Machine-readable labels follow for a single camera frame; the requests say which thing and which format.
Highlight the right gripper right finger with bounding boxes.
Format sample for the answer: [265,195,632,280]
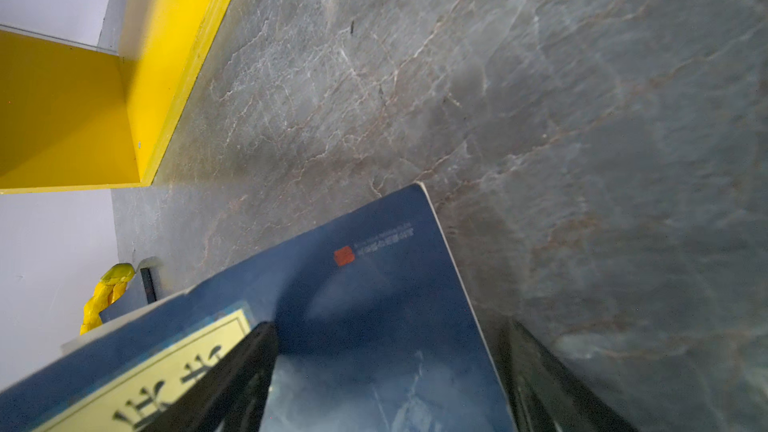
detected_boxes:
[506,320,636,431]

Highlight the yellow banana bunch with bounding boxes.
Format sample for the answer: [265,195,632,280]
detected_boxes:
[80,263,135,335]

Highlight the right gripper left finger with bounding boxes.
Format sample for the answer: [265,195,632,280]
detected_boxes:
[145,322,279,431]

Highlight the blue booklet yellow label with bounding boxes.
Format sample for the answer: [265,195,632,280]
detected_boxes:
[1,184,515,431]

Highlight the yellow pink blue bookshelf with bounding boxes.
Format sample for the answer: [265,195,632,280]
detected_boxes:
[1,0,231,194]

